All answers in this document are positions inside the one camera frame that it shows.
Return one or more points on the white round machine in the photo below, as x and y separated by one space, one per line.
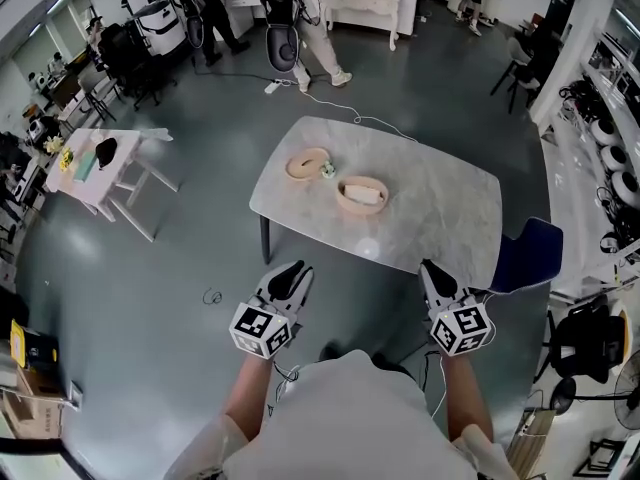
160 23

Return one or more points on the white tissues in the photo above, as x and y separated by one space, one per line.
364 194

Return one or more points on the cardboard box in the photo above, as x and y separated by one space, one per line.
35 408

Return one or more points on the small flower ornament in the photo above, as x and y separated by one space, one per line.
328 169

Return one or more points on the person's left forearm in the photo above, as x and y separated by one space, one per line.
247 393

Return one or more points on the wooden slat bundle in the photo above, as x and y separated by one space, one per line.
532 438

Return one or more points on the black office chair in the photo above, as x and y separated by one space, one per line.
125 58
590 338

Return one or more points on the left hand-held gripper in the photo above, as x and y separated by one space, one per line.
260 325

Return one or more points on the white console table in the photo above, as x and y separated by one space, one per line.
365 0

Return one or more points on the grey marble table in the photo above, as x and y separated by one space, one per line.
425 193

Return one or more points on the white round device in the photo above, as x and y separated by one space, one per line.
614 157
606 130
625 184

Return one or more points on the person's black shoe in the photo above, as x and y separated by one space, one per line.
392 363
331 352

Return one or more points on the dark blue chair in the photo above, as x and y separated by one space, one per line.
530 253

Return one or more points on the small white table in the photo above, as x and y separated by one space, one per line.
125 188

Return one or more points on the black cap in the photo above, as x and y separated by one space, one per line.
106 152

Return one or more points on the beige oval tissue box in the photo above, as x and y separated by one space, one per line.
362 208

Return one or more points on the teal box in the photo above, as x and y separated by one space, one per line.
84 167

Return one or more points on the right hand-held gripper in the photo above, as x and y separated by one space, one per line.
460 328

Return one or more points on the yellow and black box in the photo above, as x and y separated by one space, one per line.
37 348

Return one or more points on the beige oval box lid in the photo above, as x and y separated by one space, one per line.
299 170

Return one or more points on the black wooden chair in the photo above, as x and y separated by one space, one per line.
530 63

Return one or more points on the person's white shirt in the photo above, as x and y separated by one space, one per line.
350 418

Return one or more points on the yellow flowers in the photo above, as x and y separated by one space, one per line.
66 159

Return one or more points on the white power strip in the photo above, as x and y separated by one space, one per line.
271 87

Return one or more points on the person's right forearm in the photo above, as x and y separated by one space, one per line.
467 393

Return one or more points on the black standing fan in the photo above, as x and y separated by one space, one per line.
629 393

